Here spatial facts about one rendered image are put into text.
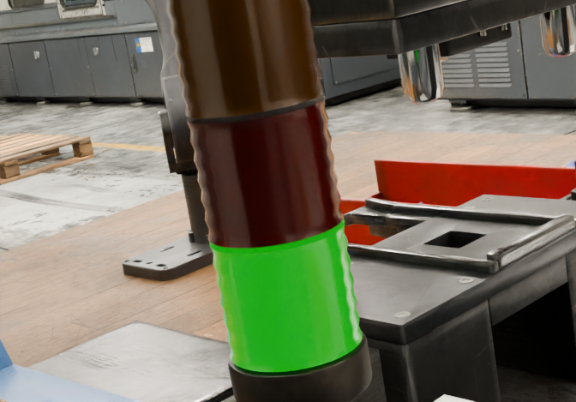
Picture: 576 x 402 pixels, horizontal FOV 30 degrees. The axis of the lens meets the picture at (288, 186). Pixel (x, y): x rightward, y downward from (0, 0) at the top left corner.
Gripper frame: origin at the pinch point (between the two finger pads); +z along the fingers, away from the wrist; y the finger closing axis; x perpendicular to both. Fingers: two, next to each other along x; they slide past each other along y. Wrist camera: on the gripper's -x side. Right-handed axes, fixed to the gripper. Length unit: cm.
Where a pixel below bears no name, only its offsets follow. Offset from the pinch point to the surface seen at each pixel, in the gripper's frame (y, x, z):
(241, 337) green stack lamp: 35, -39, 25
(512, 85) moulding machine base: -317, 446, -78
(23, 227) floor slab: -423, 184, -120
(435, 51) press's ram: 27.3, -16.7, 16.1
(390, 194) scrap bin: -9.6, 12.5, 14.4
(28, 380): -4.8, -27.8, 17.7
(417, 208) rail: 12.1, -7.4, 20.1
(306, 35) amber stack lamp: 40, -36, 19
